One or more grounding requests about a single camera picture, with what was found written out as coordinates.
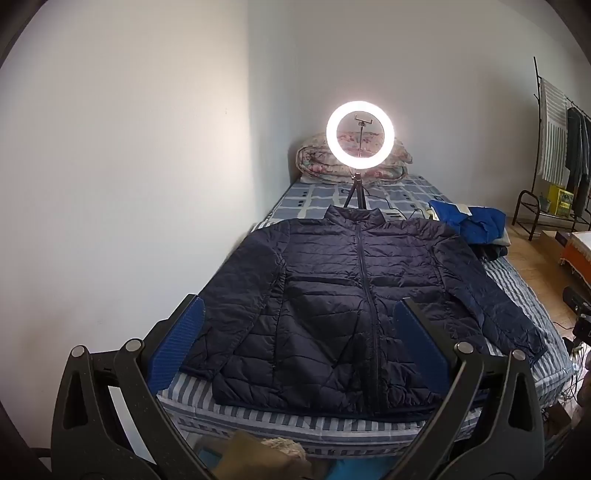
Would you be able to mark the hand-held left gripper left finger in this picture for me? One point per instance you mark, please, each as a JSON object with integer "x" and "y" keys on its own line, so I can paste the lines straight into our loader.
{"x": 178, "y": 341}

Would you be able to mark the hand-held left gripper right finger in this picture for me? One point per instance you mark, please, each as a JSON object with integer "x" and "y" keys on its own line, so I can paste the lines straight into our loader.
{"x": 422, "y": 341}

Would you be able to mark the navy puffer jacket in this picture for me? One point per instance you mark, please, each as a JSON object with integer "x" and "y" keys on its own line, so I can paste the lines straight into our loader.
{"x": 323, "y": 286}

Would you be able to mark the pile of dark clothes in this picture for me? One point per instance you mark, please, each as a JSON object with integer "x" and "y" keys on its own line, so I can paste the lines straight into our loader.
{"x": 494, "y": 251}

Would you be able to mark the dark hanging clothes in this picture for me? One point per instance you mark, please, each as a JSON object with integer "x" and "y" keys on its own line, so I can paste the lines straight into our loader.
{"x": 577, "y": 152}

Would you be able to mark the black metal clothes rack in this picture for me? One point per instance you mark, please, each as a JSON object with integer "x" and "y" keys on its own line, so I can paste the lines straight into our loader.
{"x": 537, "y": 97}

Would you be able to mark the orange box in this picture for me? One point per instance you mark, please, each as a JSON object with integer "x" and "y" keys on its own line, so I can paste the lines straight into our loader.
{"x": 575, "y": 263}

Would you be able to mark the brown cardboard box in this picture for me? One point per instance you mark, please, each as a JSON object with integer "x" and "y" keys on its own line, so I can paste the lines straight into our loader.
{"x": 549, "y": 251}

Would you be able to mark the white lace cloth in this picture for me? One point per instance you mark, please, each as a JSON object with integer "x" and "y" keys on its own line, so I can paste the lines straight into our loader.
{"x": 582, "y": 239}

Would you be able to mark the beige folded cloth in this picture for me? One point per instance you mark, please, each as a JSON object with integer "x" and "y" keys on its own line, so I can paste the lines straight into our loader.
{"x": 506, "y": 237}

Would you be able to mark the yellow box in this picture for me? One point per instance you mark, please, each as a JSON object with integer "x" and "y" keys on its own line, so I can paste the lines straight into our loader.
{"x": 561, "y": 201}

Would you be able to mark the blue white striped blanket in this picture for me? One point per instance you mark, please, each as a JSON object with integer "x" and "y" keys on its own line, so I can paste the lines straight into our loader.
{"x": 277, "y": 415}

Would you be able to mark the blue plastic item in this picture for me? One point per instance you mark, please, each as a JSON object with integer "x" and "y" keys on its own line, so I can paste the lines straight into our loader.
{"x": 214, "y": 464}

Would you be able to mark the bright blue jacket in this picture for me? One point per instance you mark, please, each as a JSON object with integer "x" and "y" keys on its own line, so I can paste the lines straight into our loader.
{"x": 480, "y": 221}

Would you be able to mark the brown fuzzy cloth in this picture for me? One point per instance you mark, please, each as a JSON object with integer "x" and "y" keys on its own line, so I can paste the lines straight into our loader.
{"x": 258, "y": 457}

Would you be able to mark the white green striped towel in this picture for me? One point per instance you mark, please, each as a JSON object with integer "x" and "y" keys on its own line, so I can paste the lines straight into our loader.
{"x": 551, "y": 138}

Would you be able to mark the black tripod stand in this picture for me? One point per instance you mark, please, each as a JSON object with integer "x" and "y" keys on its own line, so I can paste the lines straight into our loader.
{"x": 356, "y": 184}

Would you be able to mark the blue checkered bed sheet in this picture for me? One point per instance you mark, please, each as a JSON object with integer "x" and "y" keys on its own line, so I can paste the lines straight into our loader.
{"x": 304, "y": 198}

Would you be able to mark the folded floral quilt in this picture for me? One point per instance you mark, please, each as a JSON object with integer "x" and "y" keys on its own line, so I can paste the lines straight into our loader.
{"x": 314, "y": 161}

